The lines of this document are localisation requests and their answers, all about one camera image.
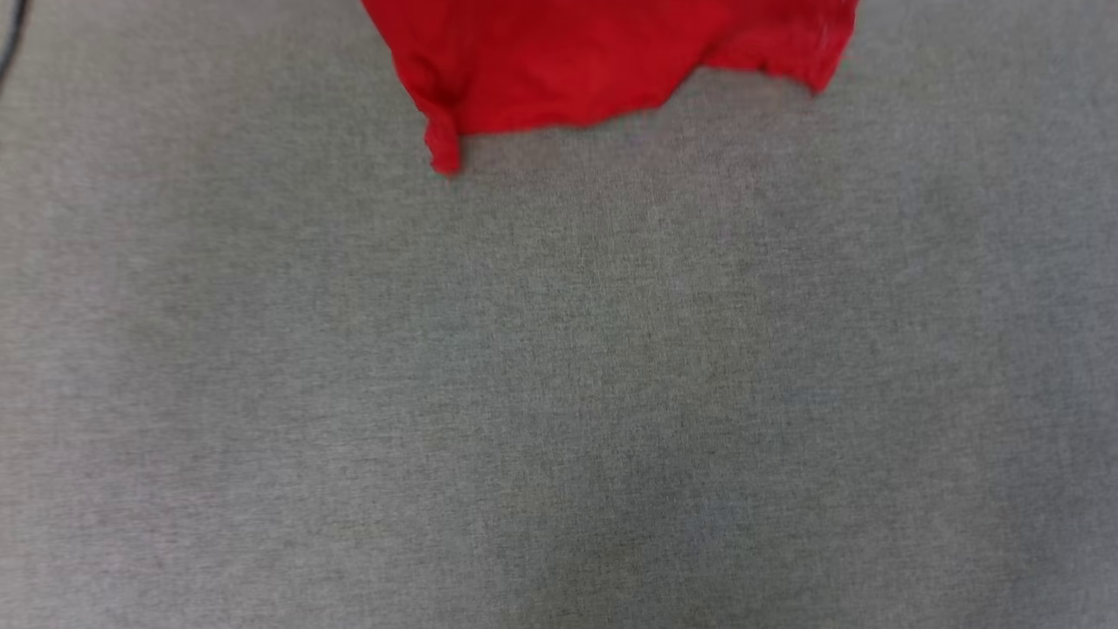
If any thin black left gripper cable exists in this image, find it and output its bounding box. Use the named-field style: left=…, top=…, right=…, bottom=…
left=0, top=0, right=31, bottom=88

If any grey fabric sofa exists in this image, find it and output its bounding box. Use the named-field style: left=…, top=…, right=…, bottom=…
left=0, top=0, right=1118, bottom=629

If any red and white shirt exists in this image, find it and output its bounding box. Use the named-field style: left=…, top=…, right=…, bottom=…
left=361, top=0, right=859, bottom=176

